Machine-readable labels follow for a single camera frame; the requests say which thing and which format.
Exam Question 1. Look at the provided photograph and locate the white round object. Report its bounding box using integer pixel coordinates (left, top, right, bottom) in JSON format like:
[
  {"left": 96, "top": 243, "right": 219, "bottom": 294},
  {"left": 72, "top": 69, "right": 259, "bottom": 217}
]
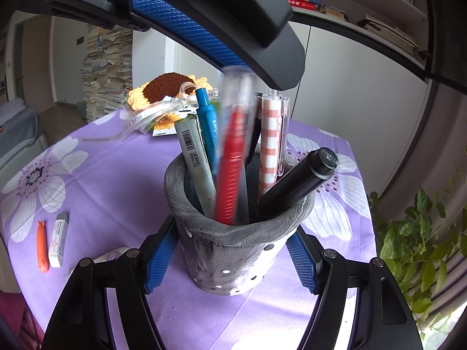
[{"left": 93, "top": 248, "right": 129, "bottom": 265}]

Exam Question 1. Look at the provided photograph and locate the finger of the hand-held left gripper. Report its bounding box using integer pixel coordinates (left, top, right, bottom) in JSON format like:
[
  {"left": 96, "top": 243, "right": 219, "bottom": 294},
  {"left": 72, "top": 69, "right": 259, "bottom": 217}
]
[
  {"left": 22, "top": 0, "right": 252, "bottom": 70},
  {"left": 138, "top": 0, "right": 306, "bottom": 91}
]

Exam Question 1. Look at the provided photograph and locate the tall pile of papers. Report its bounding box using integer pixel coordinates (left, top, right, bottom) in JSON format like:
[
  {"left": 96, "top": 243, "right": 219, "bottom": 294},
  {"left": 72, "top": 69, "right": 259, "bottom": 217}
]
[{"left": 81, "top": 25, "right": 134, "bottom": 123}]

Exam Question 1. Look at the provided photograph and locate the pink checked pen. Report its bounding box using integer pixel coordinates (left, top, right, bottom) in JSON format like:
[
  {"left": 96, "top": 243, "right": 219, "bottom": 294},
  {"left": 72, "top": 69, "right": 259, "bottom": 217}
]
[{"left": 258, "top": 94, "right": 290, "bottom": 202}]

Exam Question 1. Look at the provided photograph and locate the grey stone pen holder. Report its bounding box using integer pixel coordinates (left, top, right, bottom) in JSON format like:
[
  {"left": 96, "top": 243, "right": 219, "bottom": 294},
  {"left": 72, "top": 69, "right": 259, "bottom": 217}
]
[{"left": 163, "top": 148, "right": 316, "bottom": 297}]

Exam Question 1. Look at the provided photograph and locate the white bookshelf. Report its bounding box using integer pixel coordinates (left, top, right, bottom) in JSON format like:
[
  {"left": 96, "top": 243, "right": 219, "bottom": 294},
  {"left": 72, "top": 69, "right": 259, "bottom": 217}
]
[{"left": 270, "top": 0, "right": 431, "bottom": 70}]

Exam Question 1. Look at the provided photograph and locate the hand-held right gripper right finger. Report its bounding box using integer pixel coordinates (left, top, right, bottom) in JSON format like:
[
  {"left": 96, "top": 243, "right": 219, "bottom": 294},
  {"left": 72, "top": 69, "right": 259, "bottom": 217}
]
[{"left": 285, "top": 227, "right": 426, "bottom": 350}]

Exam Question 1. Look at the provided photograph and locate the black marker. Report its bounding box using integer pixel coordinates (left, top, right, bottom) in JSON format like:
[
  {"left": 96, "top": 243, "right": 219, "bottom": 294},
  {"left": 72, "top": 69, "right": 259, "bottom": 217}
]
[{"left": 252, "top": 147, "right": 339, "bottom": 221}]

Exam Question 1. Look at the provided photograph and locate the stack of worn books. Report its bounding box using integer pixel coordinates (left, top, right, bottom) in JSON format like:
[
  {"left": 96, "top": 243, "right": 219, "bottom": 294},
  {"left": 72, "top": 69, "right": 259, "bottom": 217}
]
[{"left": 359, "top": 15, "right": 418, "bottom": 57}]

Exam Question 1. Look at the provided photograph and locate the grey sofa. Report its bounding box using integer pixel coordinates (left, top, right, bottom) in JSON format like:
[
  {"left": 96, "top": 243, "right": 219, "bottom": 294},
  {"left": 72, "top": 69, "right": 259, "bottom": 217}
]
[{"left": 0, "top": 98, "right": 48, "bottom": 183}]

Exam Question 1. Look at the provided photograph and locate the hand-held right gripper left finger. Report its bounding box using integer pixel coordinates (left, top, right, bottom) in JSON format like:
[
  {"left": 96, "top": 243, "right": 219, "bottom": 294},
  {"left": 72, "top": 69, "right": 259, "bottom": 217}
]
[{"left": 42, "top": 215, "right": 179, "bottom": 350}]

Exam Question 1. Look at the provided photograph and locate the white eraser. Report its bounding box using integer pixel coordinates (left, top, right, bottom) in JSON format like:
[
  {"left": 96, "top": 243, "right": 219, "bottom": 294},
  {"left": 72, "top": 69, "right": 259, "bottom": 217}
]
[{"left": 47, "top": 212, "right": 69, "bottom": 268}]

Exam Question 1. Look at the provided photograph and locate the green leafy plant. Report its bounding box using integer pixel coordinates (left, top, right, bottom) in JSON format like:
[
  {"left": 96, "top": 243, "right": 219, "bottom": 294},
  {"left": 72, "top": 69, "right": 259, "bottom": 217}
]
[{"left": 368, "top": 149, "right": 467, "bottom": 321}]

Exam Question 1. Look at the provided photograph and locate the red book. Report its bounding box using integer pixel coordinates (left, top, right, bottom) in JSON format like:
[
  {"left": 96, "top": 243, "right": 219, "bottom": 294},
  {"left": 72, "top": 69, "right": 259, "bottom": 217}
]
[{"left": 283, "top": 0, "right": 322, "bottom": 11}]

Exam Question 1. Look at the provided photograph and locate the purple floral tablecloth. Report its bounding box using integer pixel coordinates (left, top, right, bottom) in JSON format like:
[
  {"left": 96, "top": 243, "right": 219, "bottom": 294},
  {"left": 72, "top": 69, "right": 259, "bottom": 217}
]
[{"left": 0, "top": 107, "right": 377, "bottom": 350}]

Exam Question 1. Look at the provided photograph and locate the blue pen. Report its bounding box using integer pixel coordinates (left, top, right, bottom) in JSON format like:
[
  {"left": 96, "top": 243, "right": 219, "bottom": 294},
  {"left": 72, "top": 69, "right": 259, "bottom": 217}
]
[{"left": 194, "top": 87, "right": 221, "bottom": 176}]

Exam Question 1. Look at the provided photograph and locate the brown door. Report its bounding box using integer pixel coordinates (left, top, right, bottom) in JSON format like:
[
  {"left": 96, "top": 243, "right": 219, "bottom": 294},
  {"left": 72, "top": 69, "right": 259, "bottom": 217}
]
[{"left": 15, "top": 16, "right": 55, "bottom": 115}]

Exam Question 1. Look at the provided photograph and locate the small stack of books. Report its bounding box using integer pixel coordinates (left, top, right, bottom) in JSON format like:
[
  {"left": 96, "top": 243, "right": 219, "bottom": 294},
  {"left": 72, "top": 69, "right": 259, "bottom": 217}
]
[{"left": 321, "top": 5, "right": 354, "bottom": 24}]

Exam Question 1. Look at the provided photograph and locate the crochet sunflower with ribbon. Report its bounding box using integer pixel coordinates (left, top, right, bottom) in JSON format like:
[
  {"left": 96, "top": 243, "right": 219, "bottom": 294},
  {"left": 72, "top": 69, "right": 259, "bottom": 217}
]
[{"left": 78, "top": 82, "right": 199, "bottom": 143}]

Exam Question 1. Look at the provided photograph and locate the red pen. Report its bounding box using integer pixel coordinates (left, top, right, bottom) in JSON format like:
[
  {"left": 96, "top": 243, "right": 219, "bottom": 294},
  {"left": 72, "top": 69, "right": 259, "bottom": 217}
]
[{"left": 213, "top": 67, "right": 258, "bottom": 225}]

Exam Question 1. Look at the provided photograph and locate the grey marker with barcode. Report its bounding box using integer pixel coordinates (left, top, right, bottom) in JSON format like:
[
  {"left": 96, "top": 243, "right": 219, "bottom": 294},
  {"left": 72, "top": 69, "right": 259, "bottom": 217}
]
[{"left": 173, "top": 114, "right": 217, "bottom": 217}]

